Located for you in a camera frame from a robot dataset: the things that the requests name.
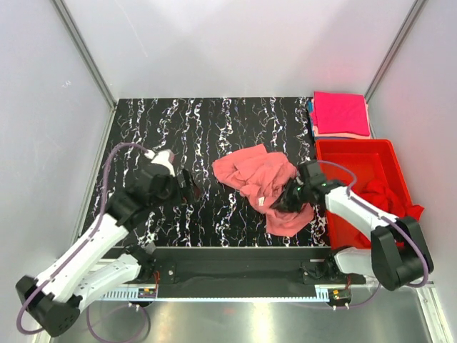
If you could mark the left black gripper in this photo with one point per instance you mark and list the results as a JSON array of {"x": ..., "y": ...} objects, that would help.
[{"x": 191, "y": 193}]

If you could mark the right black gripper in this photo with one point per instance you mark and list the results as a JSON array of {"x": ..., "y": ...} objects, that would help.
[{"x": 284, "y": 204}]

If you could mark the salmon pink t shirt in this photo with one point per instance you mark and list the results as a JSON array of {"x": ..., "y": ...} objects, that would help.
[{"x": 260, "y": 176}]

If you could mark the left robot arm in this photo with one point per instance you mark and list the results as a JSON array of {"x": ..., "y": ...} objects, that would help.
[{"x": 56, "y": 297}]

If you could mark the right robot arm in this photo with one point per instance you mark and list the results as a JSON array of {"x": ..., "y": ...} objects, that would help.
[{"x": 398, "y": 255}]

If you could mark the red t shirt in bin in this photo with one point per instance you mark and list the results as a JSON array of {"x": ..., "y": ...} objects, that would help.
[{"x": 378, "y": 193}]

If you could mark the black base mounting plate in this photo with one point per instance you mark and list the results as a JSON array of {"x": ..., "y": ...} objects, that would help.
[{"x": 245, "y": 273}]

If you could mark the red plastic bin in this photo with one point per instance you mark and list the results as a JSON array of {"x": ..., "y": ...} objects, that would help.
[{"x": 367, "y": 158}]

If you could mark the magenta folded t shirt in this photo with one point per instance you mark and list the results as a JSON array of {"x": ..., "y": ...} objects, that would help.
[{"x": 337, "y": 98}]

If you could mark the blue folded t shirt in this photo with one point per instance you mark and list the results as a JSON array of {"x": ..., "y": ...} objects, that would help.
[{"x": 310, "y": 107}]

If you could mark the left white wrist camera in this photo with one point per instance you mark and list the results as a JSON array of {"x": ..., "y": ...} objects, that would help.
[{"x": 161, "y": 162}]

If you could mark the white cable duct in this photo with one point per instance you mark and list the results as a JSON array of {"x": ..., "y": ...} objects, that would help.
[{"x": 121, "y": 294}]

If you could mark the left aluminium corner post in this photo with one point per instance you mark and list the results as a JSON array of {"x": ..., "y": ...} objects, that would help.
[{"x": 70, "y": 25}]

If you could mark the aluminium corner post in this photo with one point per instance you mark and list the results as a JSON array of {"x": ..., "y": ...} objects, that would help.
[
  {"x": 70, "y": 25},
  {"x": 399, "y": 39}
]

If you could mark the right aluminium corner post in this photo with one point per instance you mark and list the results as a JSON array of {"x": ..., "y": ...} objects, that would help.
[{"x": 399, "y": 39}]

